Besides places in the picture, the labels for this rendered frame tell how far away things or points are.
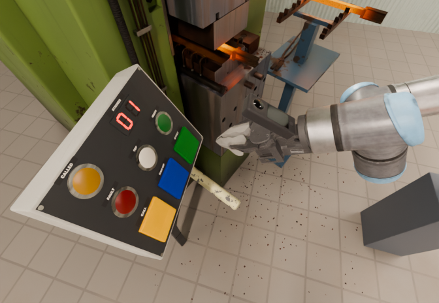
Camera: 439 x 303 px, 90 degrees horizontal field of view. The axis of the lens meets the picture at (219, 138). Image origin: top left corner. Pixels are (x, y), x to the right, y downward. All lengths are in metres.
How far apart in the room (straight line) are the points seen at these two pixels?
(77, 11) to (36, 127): 1.93
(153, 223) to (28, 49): 0.84
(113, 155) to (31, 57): 0.74
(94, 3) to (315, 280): 1.60
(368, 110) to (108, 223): 0.48
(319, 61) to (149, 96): 1.06
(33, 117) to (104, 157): 2.18
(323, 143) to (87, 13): 0.59
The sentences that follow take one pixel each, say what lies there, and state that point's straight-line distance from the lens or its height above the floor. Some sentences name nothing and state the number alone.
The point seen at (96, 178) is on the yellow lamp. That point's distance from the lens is 0.44.
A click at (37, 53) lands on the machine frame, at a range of 1.13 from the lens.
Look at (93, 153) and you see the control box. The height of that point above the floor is 1.18.
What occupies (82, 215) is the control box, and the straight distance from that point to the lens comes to 0.43.
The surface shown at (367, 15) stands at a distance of 1.32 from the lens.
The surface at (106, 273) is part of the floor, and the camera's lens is 1.64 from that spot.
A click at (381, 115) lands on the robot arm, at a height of 1.24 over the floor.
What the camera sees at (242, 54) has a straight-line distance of 0.89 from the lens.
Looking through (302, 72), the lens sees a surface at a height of 0.76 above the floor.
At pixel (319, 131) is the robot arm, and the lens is 0.43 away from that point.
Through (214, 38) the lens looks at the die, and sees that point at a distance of 0.78.
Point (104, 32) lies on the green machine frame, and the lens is 0.69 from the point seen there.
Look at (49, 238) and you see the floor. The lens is 1.87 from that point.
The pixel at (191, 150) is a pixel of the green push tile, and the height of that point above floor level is 1.00.
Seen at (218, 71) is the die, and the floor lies 0.97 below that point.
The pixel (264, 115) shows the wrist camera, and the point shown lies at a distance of 0.41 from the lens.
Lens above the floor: 1.50
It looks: 55 degrees down
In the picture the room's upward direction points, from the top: straight up
